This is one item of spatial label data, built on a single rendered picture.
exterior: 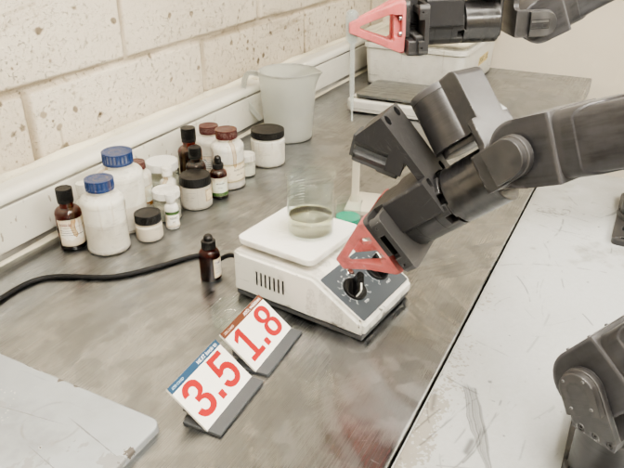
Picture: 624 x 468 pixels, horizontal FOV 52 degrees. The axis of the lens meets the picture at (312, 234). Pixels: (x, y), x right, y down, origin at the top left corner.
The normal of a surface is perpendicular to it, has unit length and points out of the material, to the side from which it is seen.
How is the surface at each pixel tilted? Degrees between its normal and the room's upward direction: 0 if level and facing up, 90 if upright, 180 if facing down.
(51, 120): 90
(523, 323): 0
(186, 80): 90
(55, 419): 0
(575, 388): 90
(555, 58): 90
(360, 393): 0
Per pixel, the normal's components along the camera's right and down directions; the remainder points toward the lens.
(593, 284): 0.00, -0.88
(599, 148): -0.66, 0.32
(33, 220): 0.89, 0.22
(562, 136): -0.81, 0.22
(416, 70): -0.48, 0.46
